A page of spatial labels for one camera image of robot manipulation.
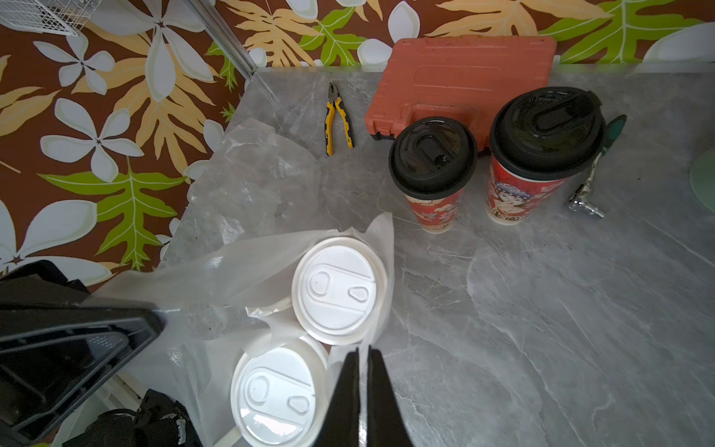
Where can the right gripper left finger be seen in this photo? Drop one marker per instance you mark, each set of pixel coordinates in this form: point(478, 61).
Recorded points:
point(341, 423)

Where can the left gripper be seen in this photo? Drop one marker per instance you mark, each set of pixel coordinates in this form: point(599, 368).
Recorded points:
point(53, 359)

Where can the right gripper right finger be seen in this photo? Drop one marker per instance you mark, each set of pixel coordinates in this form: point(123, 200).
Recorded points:
point(385, 426)

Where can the white lid red cup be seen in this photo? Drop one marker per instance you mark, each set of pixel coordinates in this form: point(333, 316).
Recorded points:
point(338, 289)
point(280, 398)

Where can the white lid red cup front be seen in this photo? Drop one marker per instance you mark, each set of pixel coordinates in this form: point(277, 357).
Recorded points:
point(338, 289)

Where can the clear plastic carrier bag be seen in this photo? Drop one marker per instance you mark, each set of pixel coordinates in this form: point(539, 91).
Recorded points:
point(223, 305)

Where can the black lid red cup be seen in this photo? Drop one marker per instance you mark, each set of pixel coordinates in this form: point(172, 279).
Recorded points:
point(538, 141)
point(431, 162)

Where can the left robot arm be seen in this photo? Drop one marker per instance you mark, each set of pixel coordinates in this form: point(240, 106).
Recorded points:
point(158, 421)

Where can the black screwdriver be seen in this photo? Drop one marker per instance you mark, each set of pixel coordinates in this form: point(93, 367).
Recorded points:
point(580, 199)

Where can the red plastic tool case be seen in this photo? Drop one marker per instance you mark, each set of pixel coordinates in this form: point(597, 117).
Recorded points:
point(468, 79)

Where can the green straw holder cup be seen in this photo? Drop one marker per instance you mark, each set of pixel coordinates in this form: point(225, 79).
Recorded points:
point(702, 179)

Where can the white wire basket left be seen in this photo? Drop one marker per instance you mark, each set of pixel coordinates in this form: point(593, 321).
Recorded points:
point(56, 17)

